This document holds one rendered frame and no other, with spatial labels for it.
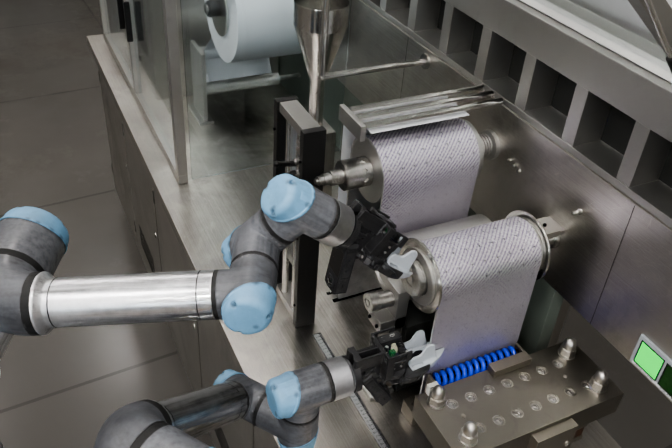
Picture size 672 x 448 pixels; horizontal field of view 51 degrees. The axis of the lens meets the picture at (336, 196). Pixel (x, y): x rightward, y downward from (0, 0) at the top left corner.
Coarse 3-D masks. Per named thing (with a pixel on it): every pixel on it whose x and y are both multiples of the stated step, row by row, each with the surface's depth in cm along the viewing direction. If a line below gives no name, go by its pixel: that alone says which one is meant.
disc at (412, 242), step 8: (408, 240) 136; (416, 240) 133; (424, 248) 131; (432, 256) 129; (432, 264) 129; (440, 280) 128; (440, 288) 128; (440, 296) 129; (416, 304) 138; (432, 304) 132; (424, 312) 136; (432, 312) 133
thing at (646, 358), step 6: (642, 342) 130; (642, 348) 130; (648, 348) 129; (642, 354) 130; (648, 354) 129; (654, 354) 128; (636, 360) 132; (642, 360) 131; (648, 360) 129; (654, 360) 128; (660, 360) 127; (642, 366) 131; (648, 366) 130; (654, 366) 128; (660, 366) 127; (648, 372) 130; (654, 372) 129; (654, 378) 129
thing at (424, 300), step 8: (536, 232) 140; (408, 248) 135; (416, 248) 133; (424, 256) 131; (424, 264) 131; (432, 272) 130; (432, 280) 129; (432, 288) 130; (424, 296) 133; (432, 296) 131; (424, 304) 134
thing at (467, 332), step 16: (528, 288) 143; (480, 304) 138; (496, 304) 141; (512, 304) 143; (528, 304) 146; (448, 320) 136; (464, 320) 139; (480, 320) 141; (496, 320) 144; (512, 320) 147; (432, 336) 137; (448, 336) 139; (464, 336) 142; (480, 336) 145; (496, 336) 147; (512, 336) 150; (448, 352) 143; (464, 352) 145; (480, 352) 148; (432, 368) 143
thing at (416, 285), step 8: (416, 264) 132; (416, 272) 131; (424, 272) 131; (408, 280) 135; (416, 280) 132; (424, 280) 131; (408, 288) 135; (416, 288) 132; (424, 288) 132; (416, 296) 133
